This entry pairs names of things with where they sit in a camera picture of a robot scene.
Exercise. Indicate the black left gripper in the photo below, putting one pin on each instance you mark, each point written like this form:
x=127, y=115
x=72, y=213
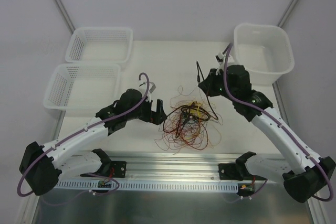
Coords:
x=153, y=111

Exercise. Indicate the white perforated basket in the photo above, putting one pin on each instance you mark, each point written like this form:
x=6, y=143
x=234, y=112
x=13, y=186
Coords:
x=112, y=44
x=82, y=86

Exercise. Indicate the white perforated basket near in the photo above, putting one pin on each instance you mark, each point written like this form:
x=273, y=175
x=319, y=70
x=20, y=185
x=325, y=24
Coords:
x=82, y=86

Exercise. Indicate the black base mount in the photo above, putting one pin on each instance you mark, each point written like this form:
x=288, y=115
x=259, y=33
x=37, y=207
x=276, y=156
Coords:
x=113, y=169
x=232, y=171

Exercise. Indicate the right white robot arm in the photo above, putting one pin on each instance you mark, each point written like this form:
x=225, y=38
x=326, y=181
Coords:
x=303, y=172

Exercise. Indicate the white perforated basket far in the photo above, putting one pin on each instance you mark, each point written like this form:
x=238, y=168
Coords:
x=112, y=44

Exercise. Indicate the white solid tub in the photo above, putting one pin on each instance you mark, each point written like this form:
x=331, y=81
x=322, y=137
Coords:
x=265, y=52

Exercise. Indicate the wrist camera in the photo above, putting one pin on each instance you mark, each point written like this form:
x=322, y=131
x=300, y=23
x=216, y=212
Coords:
x=221, y=60
x=143, y=87

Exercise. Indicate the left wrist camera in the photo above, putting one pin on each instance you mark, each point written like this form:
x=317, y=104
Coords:
x=143, y=87

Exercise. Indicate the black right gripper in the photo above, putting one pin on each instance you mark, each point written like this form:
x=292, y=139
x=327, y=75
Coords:
x=210, y=85

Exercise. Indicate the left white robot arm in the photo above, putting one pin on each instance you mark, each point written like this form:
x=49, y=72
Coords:
x=43, y=166

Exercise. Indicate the white slotted cable duct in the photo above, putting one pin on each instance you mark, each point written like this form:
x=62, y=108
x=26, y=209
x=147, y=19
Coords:
x=137, y=185

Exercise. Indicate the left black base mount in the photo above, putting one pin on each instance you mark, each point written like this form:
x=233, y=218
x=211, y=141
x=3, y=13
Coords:
x=113, y=169

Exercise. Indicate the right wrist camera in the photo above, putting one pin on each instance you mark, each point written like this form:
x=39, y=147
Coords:
x=221, y=60

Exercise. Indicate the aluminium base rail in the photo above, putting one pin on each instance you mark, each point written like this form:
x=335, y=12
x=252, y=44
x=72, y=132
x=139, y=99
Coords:
x=172, y=167

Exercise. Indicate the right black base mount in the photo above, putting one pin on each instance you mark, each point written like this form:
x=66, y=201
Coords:
x=232, y=171

